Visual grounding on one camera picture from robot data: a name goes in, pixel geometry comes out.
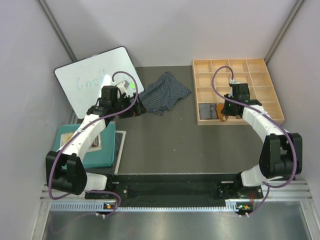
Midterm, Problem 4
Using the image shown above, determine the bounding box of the wooden compartment tray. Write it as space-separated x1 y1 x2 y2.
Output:
192 59 285 126

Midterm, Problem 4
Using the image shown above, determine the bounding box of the dark blue striped underwear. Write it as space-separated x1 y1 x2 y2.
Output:
139 72 192 115

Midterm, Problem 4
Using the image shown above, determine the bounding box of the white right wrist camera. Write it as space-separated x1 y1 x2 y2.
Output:
228 79 241 86

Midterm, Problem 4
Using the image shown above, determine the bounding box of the white whiteboard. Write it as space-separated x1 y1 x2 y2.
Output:
54 46 144 119

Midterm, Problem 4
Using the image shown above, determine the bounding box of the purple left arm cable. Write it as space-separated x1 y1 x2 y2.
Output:
46 71 139 216

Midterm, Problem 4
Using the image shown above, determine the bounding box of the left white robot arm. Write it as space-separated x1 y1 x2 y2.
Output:
45 85 139 200

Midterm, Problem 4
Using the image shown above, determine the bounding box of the yellow picture book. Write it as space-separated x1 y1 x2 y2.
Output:
59 132 102 152

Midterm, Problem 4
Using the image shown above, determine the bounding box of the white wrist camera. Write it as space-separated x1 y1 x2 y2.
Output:
115 80 132 97
228 79 241 86

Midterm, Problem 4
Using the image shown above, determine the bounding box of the grey striped underwear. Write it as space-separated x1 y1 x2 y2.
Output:
198 103 218 120

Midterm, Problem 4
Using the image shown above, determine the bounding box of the orange underwear white waistband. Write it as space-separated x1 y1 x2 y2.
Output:
215 103 229 122

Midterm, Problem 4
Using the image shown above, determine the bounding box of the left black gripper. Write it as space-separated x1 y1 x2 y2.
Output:
111 92 148 119

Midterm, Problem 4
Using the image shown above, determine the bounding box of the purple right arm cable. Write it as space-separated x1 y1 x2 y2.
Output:
211 65 300 216

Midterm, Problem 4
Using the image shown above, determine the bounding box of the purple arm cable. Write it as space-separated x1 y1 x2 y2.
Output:
211 65 300 216
46 71 139 216

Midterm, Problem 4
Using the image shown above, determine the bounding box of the teal folder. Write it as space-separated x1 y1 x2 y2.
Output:
52 122 116 169

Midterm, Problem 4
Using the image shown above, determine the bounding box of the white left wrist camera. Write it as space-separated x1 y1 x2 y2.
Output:
115 80 132 97

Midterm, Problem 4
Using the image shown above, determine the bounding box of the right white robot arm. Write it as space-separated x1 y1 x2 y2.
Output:
221 83 303 198

